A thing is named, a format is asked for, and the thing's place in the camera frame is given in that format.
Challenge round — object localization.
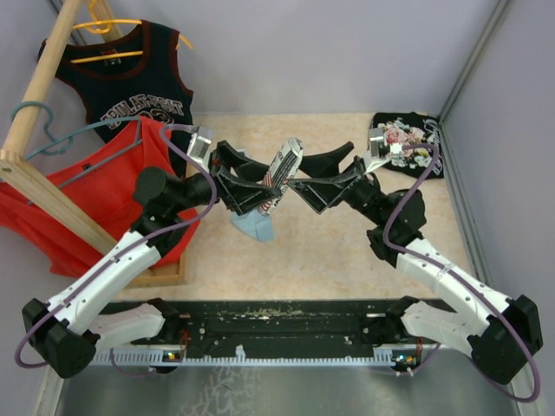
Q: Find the wooden clothes rack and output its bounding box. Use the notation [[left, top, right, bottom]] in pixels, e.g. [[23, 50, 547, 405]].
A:
[[0, 0, 190, 289]]

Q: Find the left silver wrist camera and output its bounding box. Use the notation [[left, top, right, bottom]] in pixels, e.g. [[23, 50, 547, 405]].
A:
[[187, 127, 212, 170]]

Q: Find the blue grey clothes hanger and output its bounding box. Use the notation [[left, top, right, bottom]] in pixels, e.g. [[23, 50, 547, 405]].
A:
[[10, 101, 142, 190]]

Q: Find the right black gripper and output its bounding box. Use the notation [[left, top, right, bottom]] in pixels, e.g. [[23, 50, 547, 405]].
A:
[[287, 142, 388, 227]]

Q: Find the newspaper print glasses case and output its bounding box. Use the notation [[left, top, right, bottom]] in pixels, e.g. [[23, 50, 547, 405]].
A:
[[258, 137, 304, 216]]

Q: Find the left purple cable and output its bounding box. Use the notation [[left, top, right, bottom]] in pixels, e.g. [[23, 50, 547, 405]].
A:
[[15, 123, 218, 377]]

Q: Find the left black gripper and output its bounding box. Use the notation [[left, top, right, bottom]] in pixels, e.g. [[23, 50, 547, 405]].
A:
[[169, 140, 282, 216]]

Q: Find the black floral folded shirt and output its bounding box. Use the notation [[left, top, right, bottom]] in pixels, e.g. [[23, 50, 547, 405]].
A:
[[369, 112, 444, 179]]

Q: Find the navy basketball tank top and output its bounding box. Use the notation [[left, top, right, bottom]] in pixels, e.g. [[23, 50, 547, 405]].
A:
[[37, 18, 194, 174]]

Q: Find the yellow clothes hanger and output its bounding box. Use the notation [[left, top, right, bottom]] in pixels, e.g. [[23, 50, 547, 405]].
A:
[[69, 0, 194, 65]]

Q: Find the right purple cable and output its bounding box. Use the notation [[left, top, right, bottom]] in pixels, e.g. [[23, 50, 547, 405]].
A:
[[376, 143, 541, 404]]

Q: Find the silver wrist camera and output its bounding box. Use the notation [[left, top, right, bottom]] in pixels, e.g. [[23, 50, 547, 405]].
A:
[[362, 128, 402, 174], [187, 127, 212, 170]]

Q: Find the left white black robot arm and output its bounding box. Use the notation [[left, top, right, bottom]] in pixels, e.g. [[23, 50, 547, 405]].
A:
[[22, 163, 281, 379]]

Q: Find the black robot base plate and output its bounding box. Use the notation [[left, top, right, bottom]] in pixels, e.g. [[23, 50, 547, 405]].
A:
[[101, 296, 439, 360]]

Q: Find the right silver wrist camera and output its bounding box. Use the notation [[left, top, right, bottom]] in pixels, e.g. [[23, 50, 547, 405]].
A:
[[362, 128, 402, 174]]

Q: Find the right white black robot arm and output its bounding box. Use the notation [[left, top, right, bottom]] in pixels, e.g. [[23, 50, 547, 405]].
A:
[[289, 143, 543, 385]]

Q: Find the light blue cleaning cloth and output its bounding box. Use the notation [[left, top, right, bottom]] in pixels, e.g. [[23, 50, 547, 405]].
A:
[[232, 210, 275, 242]]

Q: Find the purple cable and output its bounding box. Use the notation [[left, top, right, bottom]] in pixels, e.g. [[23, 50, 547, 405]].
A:
[[15, 123, 218, 377], [376, 143, 541, 404]]

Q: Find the red tank top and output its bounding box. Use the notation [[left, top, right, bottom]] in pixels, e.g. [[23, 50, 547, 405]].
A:
[[1, 118, 186, 278]]

